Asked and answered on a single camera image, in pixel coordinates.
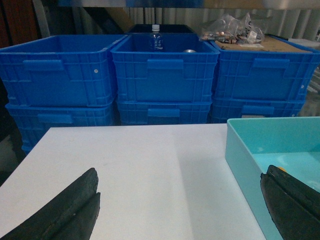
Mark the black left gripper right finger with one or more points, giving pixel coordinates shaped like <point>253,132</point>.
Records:
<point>294,207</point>

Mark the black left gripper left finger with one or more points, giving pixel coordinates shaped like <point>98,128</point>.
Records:
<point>71,215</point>

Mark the teal plastic tray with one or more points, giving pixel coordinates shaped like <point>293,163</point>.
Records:
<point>253,144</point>

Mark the blue crate bottom left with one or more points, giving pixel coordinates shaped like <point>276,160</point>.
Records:
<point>33,122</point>

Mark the blue crate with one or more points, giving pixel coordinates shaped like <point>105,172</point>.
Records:
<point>169,76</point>
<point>223,109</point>
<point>33,122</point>
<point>61,71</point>
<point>163,113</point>
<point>261,75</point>

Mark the blue crate bottom middle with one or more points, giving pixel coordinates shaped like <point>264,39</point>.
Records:
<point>163,113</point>

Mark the blue crate bottom right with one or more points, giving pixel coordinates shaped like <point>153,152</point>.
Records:
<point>223,109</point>

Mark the blue crate top right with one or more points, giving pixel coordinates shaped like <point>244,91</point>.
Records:
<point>261,75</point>

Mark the blue crate top left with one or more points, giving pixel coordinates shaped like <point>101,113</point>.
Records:
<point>61,71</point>

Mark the brown cardboard sheet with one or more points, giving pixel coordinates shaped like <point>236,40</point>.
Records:
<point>270,44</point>

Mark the blue crate top middle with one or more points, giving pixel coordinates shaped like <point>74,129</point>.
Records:
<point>169,76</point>

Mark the silver metal can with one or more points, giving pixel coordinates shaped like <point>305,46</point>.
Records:
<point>189,51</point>

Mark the clear bag of parts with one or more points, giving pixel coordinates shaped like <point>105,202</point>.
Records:
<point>248,29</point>

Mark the clear plastic water bottle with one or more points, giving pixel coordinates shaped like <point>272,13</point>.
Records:
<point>156,39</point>

